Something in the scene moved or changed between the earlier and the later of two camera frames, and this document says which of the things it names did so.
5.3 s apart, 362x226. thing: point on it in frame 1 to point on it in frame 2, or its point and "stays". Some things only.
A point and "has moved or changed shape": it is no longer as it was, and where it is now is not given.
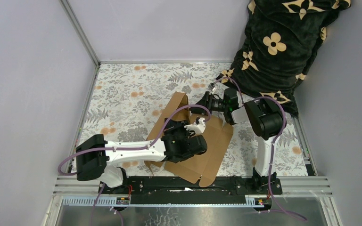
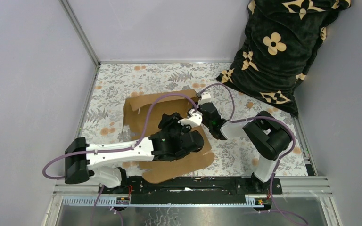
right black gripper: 206,101 to 198,108
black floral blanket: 282,39 stays
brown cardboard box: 204,167 has moved or changed shape
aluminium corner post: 80,32 stays
